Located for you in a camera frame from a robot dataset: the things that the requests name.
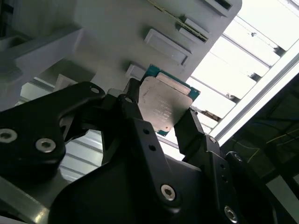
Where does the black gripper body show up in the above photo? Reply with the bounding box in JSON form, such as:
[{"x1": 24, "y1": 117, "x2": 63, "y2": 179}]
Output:
[{"x1": 48, "y1": 156, "x2": 221, "y2": 224}]

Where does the CPU with silver top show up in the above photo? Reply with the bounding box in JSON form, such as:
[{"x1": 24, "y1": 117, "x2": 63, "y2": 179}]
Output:
[{"x1": 139, "y1": 63, "x2": 202, "y2": 136}]

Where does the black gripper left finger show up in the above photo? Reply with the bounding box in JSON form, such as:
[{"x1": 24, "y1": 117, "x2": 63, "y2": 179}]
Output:
[{"x1": 0, "y1": 78, "x2": 183, "y2": 212}]

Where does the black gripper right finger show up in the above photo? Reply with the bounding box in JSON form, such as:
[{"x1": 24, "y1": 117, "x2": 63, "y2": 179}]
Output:
[{"x1": 174, "y1": 107, "x2": 284, "y2": 224}]

